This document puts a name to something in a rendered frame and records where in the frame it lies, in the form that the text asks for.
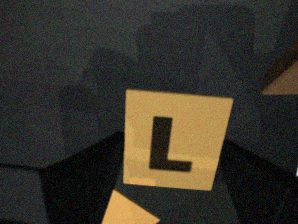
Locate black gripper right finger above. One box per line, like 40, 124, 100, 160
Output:
219, 140, 298, 224

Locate tan wooden board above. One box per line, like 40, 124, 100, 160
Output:
261, 40, 298, 95

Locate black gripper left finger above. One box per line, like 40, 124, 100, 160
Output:
0, 131, 125, 224

